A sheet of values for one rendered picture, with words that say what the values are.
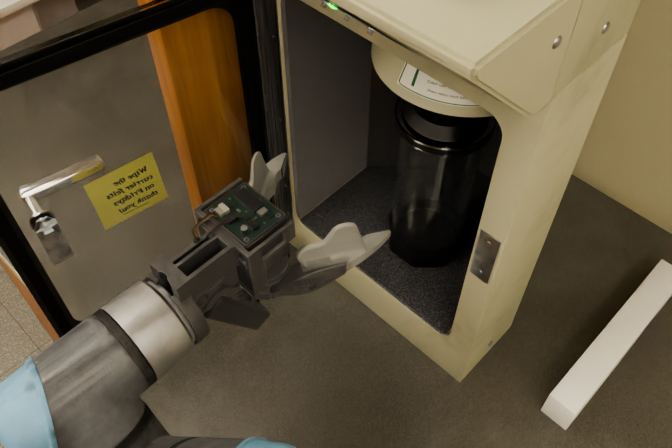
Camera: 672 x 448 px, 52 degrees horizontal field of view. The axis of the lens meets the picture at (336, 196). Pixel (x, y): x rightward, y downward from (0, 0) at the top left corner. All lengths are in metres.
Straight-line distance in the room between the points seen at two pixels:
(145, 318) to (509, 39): 0.34
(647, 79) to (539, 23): 0.61
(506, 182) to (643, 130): 0.50
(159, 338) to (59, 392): 0.08
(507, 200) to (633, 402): 0.41
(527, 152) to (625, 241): 0.54
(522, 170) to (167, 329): 0.31
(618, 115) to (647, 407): 0.40
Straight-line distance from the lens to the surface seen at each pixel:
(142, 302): 0.57
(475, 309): 0.75
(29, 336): 2.16
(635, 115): 1.06
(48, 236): 0.73
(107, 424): 0.56
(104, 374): 0.56
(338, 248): 0.62
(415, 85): 0.63
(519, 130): 0.55
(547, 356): 0.94
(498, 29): 0.40
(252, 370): 0.90
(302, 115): 0.79
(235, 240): 0.57
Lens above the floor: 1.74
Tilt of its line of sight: 50 degrees down
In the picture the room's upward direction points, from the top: straight up
